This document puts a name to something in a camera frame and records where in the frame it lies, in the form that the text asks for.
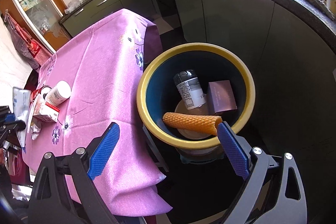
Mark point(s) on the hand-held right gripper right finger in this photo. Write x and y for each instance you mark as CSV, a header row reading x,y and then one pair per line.
x,y
232,150

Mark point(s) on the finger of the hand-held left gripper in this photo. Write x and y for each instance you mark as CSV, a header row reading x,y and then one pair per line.
x,y
6,115
10,125

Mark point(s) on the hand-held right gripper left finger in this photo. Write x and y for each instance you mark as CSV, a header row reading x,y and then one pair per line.
x,y
105,150

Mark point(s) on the blue white tube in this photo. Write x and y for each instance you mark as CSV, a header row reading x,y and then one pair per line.
x,y
22,103

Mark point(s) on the snack packet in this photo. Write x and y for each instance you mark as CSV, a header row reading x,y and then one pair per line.
x,y
35,130

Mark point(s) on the red soda can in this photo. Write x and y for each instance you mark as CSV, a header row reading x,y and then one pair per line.
x,y
36,95

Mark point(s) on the red white drink carton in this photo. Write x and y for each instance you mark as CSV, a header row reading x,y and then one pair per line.
x,y
46,112

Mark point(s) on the orange foam fruit net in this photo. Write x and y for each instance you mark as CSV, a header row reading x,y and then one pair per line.
x,y
189,120

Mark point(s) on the small mauve cardboard box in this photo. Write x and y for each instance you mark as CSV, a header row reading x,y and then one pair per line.
x,y
223,96

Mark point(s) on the white pill bottle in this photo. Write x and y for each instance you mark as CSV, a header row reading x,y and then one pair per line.
x,y
59,94

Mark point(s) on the clear labelled plastic bottle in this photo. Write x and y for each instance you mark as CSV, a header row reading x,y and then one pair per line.
x,y
190,90

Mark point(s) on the yellow rimmed trash bin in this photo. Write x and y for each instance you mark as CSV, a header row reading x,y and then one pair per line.
x,y
147,77

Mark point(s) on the red patterned cloth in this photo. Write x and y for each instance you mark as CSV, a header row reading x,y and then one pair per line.
x,y
8,163

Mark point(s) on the red checked apron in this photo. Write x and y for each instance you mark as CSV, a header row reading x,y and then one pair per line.
x,y
34,48

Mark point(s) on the pink floral tablecloth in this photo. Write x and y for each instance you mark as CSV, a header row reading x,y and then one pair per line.
x,y
105,69

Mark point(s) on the purple checked apron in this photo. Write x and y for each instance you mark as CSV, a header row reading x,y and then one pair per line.
x,y
11,27

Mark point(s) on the glass sliding door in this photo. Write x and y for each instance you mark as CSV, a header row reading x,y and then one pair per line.
x,y
34,8

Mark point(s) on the clear plastic bag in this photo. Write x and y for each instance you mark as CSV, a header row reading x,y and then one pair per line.
x,y
77,5

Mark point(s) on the green lower kitchen cabinets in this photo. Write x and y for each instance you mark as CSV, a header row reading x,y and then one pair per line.
x,y
223,8

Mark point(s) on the yellow white mug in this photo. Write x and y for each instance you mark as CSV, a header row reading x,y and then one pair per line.
x,y
330,2

